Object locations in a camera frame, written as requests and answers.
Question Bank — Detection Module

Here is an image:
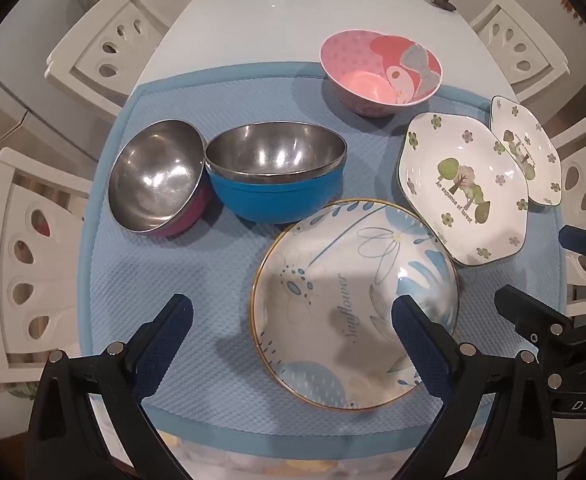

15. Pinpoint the round blue floral plate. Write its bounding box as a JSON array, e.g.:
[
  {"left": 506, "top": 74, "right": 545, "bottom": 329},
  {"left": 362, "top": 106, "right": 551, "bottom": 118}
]
[{"left": 250, "top": 199, "right": 460, "bottom": 412}]

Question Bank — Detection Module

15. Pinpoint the hexagonal white tree plate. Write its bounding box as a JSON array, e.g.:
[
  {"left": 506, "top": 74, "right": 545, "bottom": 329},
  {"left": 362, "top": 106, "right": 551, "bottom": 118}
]
[
  {"left": 489, "top": 95, "right": 564, "bottom": 207},
  {"left": 397, "top": 111, "right": 530, "bottom": 267}
]

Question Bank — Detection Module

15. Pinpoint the pink cartoon bowl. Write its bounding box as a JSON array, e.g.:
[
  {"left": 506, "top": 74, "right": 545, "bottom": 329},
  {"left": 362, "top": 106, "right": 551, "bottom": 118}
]
[{"left": 320, "top": 30, "right": 442, "bottom": 118}]

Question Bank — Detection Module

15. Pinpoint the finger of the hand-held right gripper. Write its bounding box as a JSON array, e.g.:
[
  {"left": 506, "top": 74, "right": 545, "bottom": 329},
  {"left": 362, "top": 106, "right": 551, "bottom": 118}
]
[
  {"left": 494, "top": 284, "right": 574, "bottom": 357},
  {"left": 559, "top": 225, "right": 586, "bottom": 263}
]

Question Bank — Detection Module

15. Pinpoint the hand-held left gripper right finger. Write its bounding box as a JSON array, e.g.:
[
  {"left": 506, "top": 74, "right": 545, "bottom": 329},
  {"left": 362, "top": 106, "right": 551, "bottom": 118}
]
[{"left": 391, "top": 294, "right": 558, "bottom": 480}]

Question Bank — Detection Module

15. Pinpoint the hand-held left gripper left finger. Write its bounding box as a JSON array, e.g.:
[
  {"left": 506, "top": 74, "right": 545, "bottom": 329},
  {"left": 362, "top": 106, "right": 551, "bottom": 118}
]
[{"left": 25, "top": 293, "right": 195, "bottom": 480}]

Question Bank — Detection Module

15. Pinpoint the white refrigerator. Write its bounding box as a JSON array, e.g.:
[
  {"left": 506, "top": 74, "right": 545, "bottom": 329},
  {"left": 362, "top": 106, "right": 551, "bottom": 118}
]
[{"left": 0, "top": 0, "right": 88, "bottom": 151}]

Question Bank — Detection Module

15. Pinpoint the steel bowl with pink outside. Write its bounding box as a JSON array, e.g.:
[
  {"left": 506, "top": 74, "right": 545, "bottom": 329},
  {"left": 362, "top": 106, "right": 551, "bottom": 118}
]
[{"left": 108, "top": 119, "right": 212, "bottom": 237}]

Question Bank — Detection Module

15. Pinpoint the blue textured table mat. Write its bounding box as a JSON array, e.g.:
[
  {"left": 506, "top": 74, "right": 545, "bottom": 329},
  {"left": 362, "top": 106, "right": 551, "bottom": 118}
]
[{"left": 77, "top": 62, "right": 568, "bottom": 453}]

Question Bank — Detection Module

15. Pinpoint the steel bowl with blue outside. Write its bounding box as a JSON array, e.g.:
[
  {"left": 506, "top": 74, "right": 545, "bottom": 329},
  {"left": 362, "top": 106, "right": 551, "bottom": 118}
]
[{"left": 204, "top": 122, "right": 348, "bottom": 224}]

